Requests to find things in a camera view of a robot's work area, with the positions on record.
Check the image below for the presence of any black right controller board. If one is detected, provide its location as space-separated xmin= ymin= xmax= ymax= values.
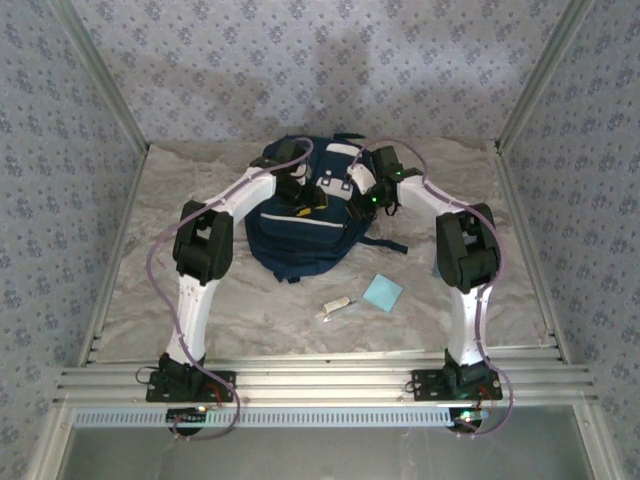
xmin=447 ymin=406 xmax=490 ymax=435

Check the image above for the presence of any black left controller board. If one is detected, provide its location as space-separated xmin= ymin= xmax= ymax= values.
xmin=165 ymin=406 xmax=210 ymax=437

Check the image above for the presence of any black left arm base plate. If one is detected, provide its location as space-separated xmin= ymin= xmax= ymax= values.
xmin=144 ymin=368 xmax=238 ymax=404

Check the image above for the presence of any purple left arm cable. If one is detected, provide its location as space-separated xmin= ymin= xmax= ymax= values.
xmin=145 ymin=137 xmax=315 ymax=444

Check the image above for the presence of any grey slotted cable duct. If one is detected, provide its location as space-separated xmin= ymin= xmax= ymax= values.
xmin=72 ymin=407 xmax=494 ymax=429

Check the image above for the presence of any navy blue backpack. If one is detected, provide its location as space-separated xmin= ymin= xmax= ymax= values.
xmin=243 ymin=131 xmax=410 ymax=285

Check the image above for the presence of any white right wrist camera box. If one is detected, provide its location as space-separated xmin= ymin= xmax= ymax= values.
xmin=345 ymin=158 xmax=377 ymax=197

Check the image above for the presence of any light blue sticky note pad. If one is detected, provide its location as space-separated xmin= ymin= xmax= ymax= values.
xmin=361 ymin=272 xmax=404 ymax=315

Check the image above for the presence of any grey metal panel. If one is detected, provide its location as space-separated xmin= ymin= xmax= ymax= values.
xmin=59 ymin=405 xmax=599 ymax=480

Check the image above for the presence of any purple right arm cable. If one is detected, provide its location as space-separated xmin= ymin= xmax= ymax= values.
xmin=349 ymin=137 xmax=516 ymax=440

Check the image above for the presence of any aluminium side rail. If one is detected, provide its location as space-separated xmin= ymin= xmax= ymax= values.
xmin=77 ymin=144 xmax=152 ymax=369
xmin=493 ymin=144 xmax=572 ymax=365

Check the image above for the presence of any black controller board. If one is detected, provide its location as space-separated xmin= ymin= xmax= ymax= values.
xmin=447 ymin=406 xmax=490 ymax=435
xmin=165 ymin=406 xmax=210 ymax=437

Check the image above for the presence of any aluminium front rail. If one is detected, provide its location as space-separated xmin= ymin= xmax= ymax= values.
xmin=52 ymin=351 xmax=600 ymax=407

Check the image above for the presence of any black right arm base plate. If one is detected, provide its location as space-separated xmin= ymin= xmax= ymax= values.
xmin=408 ymin=368 xmax=504 ymax=402

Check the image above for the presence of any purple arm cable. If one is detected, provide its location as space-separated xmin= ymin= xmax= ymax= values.
xmin=349 ymin=137 xmax=516 ymax=440
xmin=145 ymin=137 xmax=315 ymax=444

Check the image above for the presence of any aluminium frame post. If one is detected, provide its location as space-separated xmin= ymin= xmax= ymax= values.
xmin=48 ymin=0 xmax=152 ymax=154
xmin=493 ymin=0 xmax=597 ymax=154

